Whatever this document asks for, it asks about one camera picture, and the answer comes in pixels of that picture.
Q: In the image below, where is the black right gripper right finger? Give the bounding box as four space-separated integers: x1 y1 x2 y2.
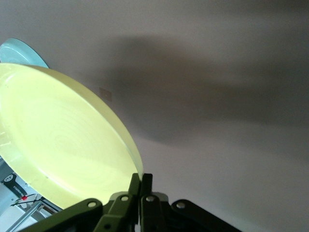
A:
140 173 242 232

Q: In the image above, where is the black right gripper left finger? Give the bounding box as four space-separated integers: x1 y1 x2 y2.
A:
14 173 142 232

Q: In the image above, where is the yellow round plate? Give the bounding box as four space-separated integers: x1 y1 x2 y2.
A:
0 62 144 210

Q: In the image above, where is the pale green round plate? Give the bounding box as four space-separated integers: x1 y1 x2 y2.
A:
0 38 50 69

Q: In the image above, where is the small brown tape patch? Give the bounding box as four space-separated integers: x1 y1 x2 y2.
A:
99 87 113 102

